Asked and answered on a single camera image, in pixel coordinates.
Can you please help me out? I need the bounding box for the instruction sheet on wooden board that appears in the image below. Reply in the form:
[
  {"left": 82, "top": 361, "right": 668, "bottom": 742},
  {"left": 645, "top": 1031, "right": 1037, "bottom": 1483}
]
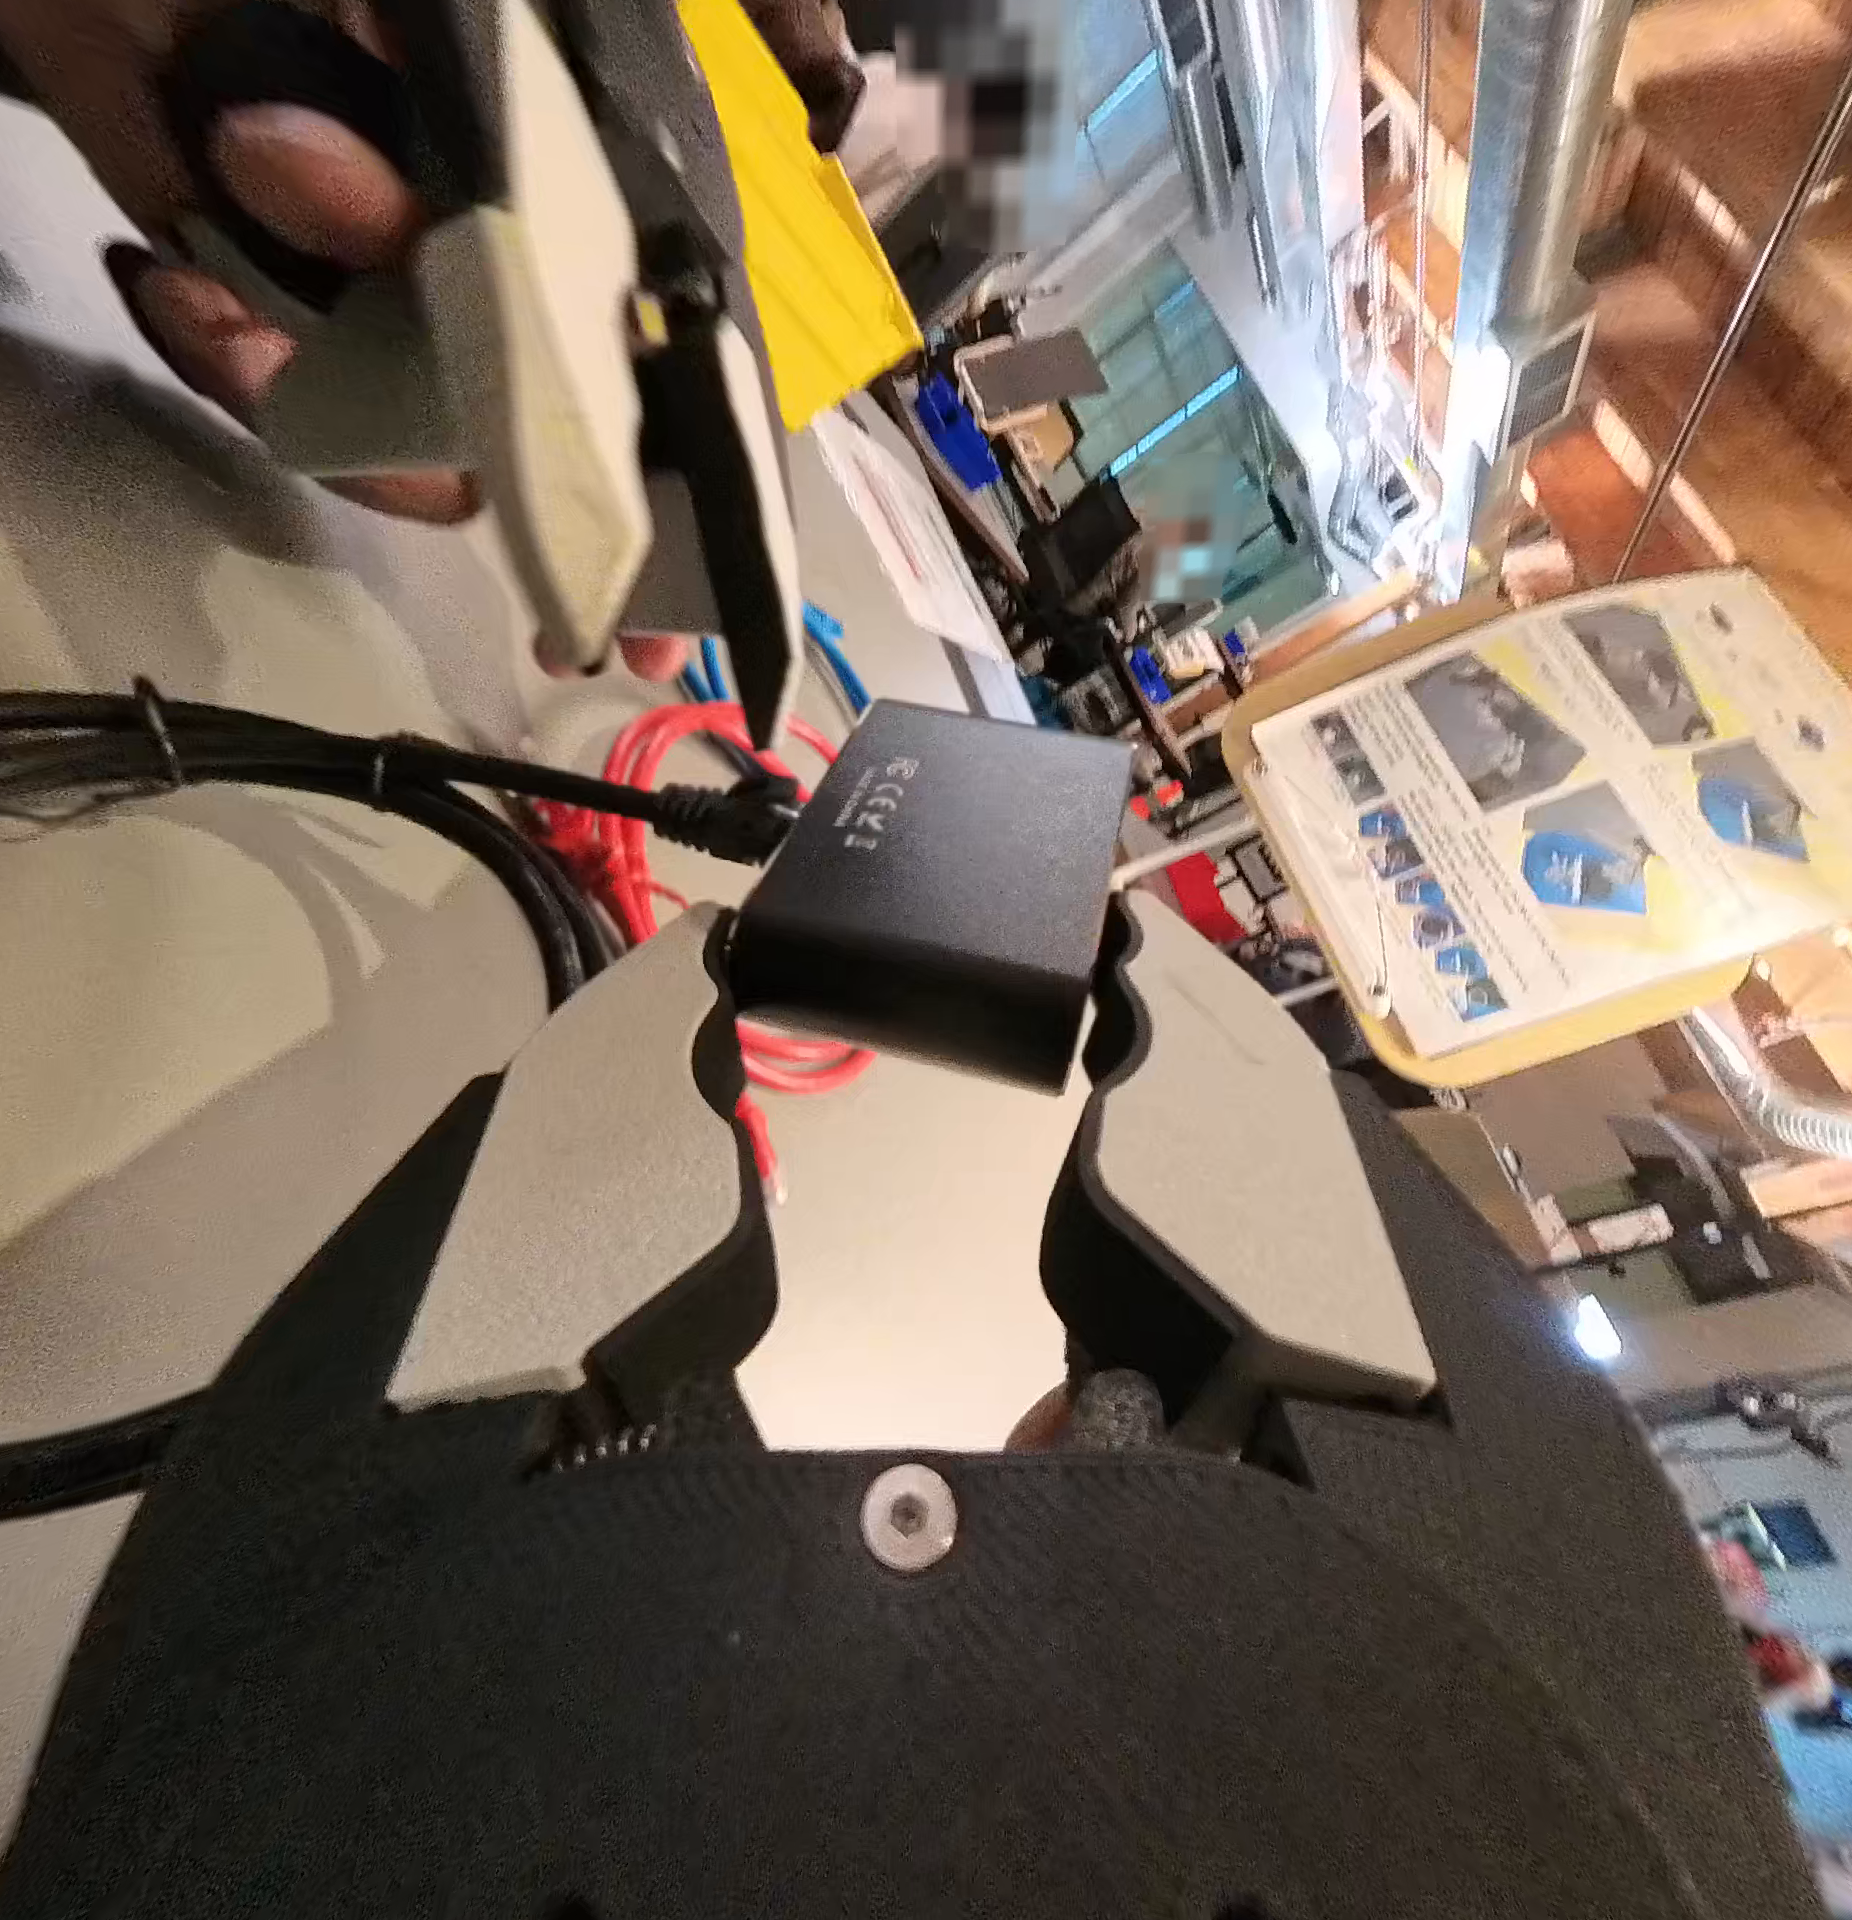
[{"left": 1222, "top": 567, "right": 1852, "bottom": 1089}]

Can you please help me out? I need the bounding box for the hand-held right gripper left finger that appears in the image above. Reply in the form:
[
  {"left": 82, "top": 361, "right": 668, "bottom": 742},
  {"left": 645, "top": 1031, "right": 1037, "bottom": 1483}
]
[{"left": 387, "top": 902, "right": 786, "bottom": 1412}]

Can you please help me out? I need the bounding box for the silver ventilation duct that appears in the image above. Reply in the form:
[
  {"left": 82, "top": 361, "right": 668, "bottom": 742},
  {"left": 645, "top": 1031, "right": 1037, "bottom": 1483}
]
[{"left": 1445, "top": 0, "right": 1641, "bottom": 453}]

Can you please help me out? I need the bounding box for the blue ethernet cable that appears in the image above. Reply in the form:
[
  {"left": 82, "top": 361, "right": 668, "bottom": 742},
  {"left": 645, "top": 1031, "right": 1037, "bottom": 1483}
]
[{"left": 670, "top": 597, "right": 876, "bottom": 706}]

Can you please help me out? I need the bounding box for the black ethernet cable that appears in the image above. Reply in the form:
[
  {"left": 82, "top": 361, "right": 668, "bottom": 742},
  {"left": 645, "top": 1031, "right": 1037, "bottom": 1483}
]
[{"left": 0, "top": 678, "right": 808, "bottom": 1522}]

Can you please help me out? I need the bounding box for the black network splitter box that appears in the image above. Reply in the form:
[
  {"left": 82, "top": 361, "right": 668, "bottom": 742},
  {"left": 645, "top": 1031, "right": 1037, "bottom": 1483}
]
[{"left": 724, "top": 698, "right": 1136, "bottom": 1096}]

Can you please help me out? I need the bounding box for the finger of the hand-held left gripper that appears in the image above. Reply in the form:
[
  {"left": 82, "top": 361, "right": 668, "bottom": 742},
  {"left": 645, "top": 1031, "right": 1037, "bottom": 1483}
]
[
  {"left": 625, "top": 295, "right": 808, "bottom": 749},
  {"left": 415, "top": 202, "right": 662, "bottom": 678}
]

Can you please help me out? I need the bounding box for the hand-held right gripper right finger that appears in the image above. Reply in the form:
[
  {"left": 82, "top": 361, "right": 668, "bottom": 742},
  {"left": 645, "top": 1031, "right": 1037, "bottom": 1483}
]
[{"left": 1037, "top": 891, "right": 1441, "bottom": 1425}]

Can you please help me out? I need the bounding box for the yellow plastic bin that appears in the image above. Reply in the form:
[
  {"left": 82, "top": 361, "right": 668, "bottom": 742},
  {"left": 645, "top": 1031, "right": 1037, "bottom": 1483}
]
[{"left": 678, "top": 0, "right": 929, "bottom": 436}]

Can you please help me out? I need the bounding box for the person's left hand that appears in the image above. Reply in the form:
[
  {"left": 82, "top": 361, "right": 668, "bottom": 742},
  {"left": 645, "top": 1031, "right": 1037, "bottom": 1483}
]
[{"left": 116, "top": 96, "right": 693, "bottom": 687}]

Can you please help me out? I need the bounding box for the red ethernet cable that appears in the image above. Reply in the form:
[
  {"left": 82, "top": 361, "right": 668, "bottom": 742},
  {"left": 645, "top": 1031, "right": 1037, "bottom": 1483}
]
[{"left": 528, "top": 705, "right": 881, "bottom": 1209}]

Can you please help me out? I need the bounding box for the white document stand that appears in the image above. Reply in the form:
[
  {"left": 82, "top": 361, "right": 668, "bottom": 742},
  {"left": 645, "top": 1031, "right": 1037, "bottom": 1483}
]
[{"left": 1109, "top": 750, "right": 1399, "bottom": 1026}]

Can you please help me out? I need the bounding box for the white paper sheet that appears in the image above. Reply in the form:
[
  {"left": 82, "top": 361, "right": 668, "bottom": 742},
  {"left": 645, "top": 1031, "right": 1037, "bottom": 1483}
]
[{"left": 812, "top": 407, "right": 1021, "bottom": 663}]

